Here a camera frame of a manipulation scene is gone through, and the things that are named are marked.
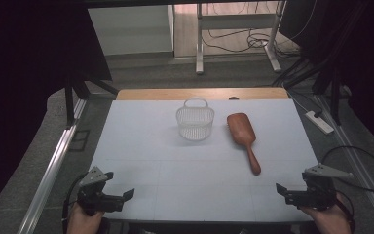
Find white power strip cable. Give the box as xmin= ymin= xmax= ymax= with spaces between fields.
xmin=284 ymin=87 xmax=313 ymax=115

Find white table cover sheet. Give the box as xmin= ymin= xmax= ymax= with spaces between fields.
xmin=89 ymin=98 xmax=319 ymax=223

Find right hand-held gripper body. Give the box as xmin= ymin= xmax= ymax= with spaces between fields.
xmin=285 ymin=163 xmax=355 ymax=211

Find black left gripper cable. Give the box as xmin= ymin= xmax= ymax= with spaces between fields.
xmin=61 ymin=174 xmax=91 ymax=234

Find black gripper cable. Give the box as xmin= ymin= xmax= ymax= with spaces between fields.
xmin=320 ymin=145 xmax=374 ymax=228
xmin=61 ymin=174 xmax=91 ymax=234

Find black floor cables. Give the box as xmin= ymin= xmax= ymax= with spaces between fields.
xmin=206 ymin=27 xmax=301 ymax=55

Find person's left hand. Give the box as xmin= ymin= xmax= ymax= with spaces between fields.
xmin=67 ymin=203 xmax=105 ymax=234

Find wooden table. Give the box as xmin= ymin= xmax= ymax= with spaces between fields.
xmin=116 ymin=87 xmax=290 ymax=101

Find black metal stand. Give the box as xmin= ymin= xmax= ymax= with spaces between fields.
xmin=272 ymin=55 xmax=344 ymax=126
xmin=63 ymin=72 xmax=120 ymax=129

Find white metal desk frame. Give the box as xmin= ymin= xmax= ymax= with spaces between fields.
xmin=195 ymin=0 xmax=286 ymax=75

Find white cabinet panel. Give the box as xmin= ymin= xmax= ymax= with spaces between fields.
xmin=87 ymin=4 xmax=175 ymax=57

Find wooden paddle hairbrush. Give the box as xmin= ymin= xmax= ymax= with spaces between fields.
xmin=226 ymin=112 xmax=262 ymax=176

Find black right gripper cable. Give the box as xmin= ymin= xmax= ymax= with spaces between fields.
xmin=320 ymin=145 xmax=374 ymax=228

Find dark curtain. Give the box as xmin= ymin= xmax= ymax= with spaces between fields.
xmin=279 ymin=0 xmax=374 ymax=157
xmin=0 ymin=0 xmax=113 ymax=225

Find white power strip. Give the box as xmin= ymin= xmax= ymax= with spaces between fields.
xmin=305 ymin=110 xmax=335 ymax=136

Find person's right hand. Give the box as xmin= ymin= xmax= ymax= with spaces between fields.
xmin=300 ymin=193 xmax=352 ymax=234

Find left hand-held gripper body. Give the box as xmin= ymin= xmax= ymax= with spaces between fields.
xmin=77 ymin=166 xmax=125 ymax=217

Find aluminium rail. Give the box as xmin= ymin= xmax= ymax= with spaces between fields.
xmin=18 ymin=98 xmax=87 ymax=234
xmin=315 ymin=94 xmax=374 ymax=232

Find white plastic basket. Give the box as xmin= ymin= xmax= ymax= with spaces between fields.
xmin=175 ymin=97 xmax=215 ymax=141

